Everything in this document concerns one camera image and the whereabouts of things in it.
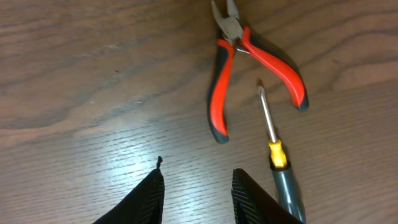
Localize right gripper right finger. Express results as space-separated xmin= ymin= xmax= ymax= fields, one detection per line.
xmin=231 ymin=168 xmax=303 ymax=224

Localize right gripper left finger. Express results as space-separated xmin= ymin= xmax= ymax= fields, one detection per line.
xmin=94 ymin=156 xmax=165 ymax=224

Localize red black pliers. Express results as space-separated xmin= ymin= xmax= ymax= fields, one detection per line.
xmin=207 ymin=0 xmax=309 ymax=144

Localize yellow black screwdriver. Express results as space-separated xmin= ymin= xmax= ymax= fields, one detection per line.
xmin=258 ymin=86 xmax=307 ymax=223

